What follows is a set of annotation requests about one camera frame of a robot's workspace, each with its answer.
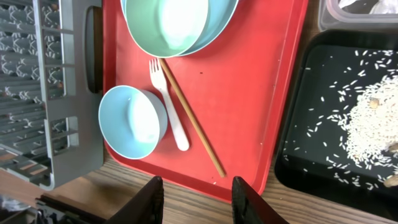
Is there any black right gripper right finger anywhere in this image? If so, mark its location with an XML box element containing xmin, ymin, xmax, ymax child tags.
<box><xmin>231</xmin><ymin>176</ymin><xmax>288</xmax><ymax>224</ymax></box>

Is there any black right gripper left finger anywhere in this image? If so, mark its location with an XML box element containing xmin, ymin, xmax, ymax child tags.
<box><xmin>104</xmin><ymin>176</ymin><xmax>164</xmax><ymax>224</ymax></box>

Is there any light blue small bowl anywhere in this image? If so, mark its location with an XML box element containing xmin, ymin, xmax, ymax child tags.
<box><xmin>98</xmin><ymin>85</ymin><xmax>168</xmax><ymax>159</ymax></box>

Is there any mint green bowl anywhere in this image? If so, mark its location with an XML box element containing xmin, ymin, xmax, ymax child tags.
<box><xmin>125</xmin><ymin>0</ymin><xmax>209</xmax><ymax>58</ymax></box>

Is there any black waste tray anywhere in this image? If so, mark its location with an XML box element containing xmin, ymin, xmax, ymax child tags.
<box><xmin>275</xmin><ymin>30</ymin><xmax>397</xmax><ymax>220</ymax></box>

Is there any grey plastic dishwasher rack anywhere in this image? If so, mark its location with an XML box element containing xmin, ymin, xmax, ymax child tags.
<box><xmin>1</xmin><ymin>0</ymin><xmax>103</xmax><ymax>191</ymax></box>

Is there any clear plastic waste bin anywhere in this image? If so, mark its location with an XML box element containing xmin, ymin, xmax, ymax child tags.
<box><xmin>318</xmin><ymin>0</ymin><xmax>397</xmax><ymax>31</ymax></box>

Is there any wooden chopstick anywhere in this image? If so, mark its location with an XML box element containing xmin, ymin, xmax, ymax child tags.
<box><xmin>157</xmin><ymin>58</ymin><xmax>226</xmax><ymax>178</ymax></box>

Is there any red plastic tray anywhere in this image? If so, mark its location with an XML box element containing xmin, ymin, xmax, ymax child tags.
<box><xmin>111</xmin><ymin>0</ymin><xmax>308</xmax><ymax>202</ymax></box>

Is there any white plastic fork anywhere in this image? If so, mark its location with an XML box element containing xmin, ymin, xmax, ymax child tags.
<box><xmin>149</xmin><ymin>58</ymin><xmax>190</xmax><ymax>151</ymax></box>

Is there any pile of white rice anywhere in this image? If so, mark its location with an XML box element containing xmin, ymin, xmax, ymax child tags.
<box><xmin>303</xmin><ymin>48</ymin><xmax>398</xmax><ymax>191</ymax></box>

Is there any light blue plate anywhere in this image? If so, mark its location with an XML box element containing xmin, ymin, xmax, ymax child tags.
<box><xmin>121</xmin><ymin>0</ymin><xmax>238</xmax><ymax>57</ymax></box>

